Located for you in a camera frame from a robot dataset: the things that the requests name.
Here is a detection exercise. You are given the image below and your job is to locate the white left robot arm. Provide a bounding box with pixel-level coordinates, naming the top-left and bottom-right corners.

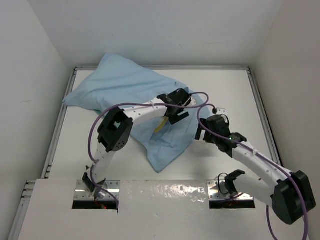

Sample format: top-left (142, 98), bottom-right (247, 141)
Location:
top-left (82, 88), bottom-right (197, 194)

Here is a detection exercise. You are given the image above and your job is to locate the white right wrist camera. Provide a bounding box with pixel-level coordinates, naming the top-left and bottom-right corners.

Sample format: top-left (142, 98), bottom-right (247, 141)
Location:
top-left (212, 107), bottom-right (228, 115)

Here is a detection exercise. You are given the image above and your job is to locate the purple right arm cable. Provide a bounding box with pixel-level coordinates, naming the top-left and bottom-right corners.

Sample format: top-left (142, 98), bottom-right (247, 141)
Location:
top-left (196, 103), bottom-right (309, 240)

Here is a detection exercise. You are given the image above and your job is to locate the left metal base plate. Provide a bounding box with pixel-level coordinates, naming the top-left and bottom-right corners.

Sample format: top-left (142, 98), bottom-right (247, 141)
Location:
top-left (73, 180), bottom-right (120, 201)

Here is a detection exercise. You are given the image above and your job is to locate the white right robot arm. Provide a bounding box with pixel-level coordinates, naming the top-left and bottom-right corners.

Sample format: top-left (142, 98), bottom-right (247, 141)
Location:
top-left (195, 114), bottom-right (316, 225)

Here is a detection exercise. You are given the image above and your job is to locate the metal base plate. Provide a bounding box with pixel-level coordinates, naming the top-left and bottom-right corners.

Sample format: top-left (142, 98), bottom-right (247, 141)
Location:
top-left (207, 179), bottom-right (254, 201)
top-left (73, 180), bottom-right (120, 201)

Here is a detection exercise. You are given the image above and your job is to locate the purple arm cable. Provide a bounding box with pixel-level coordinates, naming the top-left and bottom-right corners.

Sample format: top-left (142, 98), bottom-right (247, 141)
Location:
top-left (87, 92), bottom-right (211, 208)
top-left (196, 103), bottom-right (309, 240)

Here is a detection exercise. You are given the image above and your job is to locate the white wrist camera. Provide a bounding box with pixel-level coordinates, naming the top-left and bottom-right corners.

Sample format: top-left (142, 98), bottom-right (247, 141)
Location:
top-left (184, 96), bottom-right (197, 109)
top-left (212, 107), bottom-right (228, 115)

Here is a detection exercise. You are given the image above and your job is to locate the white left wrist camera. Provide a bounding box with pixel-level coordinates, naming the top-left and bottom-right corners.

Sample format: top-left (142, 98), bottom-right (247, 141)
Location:
top-left (184, 96), bottom-right (197, 109)

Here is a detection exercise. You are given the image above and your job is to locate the cream quilted pillow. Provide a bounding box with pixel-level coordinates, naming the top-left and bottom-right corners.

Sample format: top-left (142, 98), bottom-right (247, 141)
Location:
top-left (154, 116), bottom-right (168, 134)

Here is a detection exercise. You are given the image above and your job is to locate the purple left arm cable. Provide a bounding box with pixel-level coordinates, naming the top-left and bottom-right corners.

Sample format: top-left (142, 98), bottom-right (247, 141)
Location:
top-left (87, 92), bottom-right (211, 208)

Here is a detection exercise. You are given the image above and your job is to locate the blue and green pillowcase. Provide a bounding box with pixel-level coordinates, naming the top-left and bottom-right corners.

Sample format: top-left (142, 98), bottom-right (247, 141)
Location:
top-left (63, 54), bottom-right (198, 173)

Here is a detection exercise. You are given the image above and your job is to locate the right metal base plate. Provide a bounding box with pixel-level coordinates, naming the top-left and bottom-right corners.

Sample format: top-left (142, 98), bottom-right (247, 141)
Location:
top-left (207, 179), bottom-right (254, 201)

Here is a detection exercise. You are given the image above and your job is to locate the white front cover board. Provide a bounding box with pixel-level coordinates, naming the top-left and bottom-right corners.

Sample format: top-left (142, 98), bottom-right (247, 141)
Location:
top-left (19, 179), bottom-right (304, 240)

